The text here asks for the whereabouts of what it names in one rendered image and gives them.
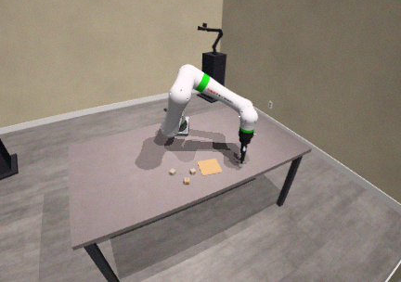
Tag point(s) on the tan flat mat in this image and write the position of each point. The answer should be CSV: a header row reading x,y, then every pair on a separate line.
x,y
209,167

